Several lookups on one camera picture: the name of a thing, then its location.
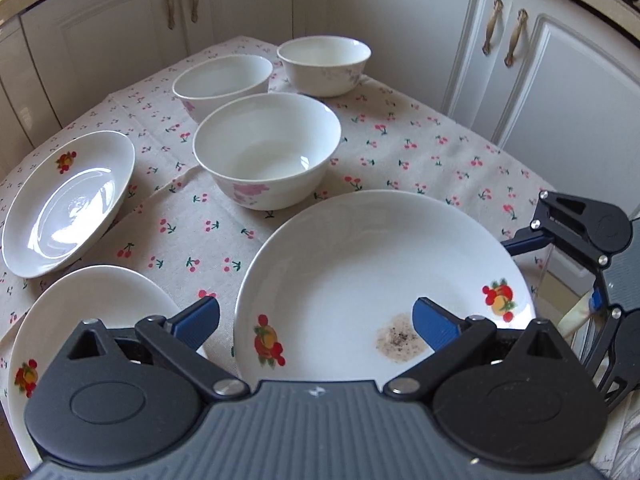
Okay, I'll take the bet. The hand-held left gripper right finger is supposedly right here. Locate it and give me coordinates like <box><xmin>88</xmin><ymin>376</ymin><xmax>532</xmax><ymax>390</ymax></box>
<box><xmin>382</xmin><ymin>297</ymin><xmax>571</xmax><ymax>402</ymax></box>

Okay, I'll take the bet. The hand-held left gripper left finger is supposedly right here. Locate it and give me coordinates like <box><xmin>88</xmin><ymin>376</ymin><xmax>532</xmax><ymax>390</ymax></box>
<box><xmin>65</xmin><ymin>296</ymin><xmax>251</xmax><ymax>402</ymax></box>

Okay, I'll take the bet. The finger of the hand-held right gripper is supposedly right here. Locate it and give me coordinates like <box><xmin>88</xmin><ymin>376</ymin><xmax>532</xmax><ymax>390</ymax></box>
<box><xmin>501</xmin><ymin>191</ymin><xmax>608</xmax><ymax>267</ymax></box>
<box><xmin>582</xmin><ymin>287</ymin><xmax>626</xmax><ymax>406</ymax></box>

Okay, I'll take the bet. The stained white fruit-print plate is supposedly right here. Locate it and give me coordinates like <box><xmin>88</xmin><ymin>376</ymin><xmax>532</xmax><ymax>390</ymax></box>
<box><xmin>234</xmin><ymin>190</ymin><xmax>537</xmax><ymax>383</ymax></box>

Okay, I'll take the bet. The white bowl with pink flowers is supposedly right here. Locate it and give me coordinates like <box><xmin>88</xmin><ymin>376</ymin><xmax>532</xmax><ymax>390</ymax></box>
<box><xmin>277</xmin><ymin>37</ymin><xmax>372</xmax><ymax>98</ymax></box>
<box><xmin>193</xmin><ymin>94</ymin><xmax>342</xmax><ymax>211</ymax></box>
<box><xmin>172</xmin><ymin>55</ymin><xmax>273</xmax><ymax>123</ymax></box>

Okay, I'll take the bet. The grey patterned cloth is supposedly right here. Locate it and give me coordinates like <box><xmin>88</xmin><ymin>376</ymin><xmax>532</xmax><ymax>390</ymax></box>
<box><xmin>592</xmin><ymin>395</ymin><xmax>640</xmax><ymax>480</ymax></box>

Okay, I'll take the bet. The cherry-print tablecloth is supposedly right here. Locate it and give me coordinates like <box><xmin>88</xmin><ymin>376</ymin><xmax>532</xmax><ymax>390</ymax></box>
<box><xmin>0</xmin><ymin>35</ymin><xmax>556</xmax><ymax>461</ymax></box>

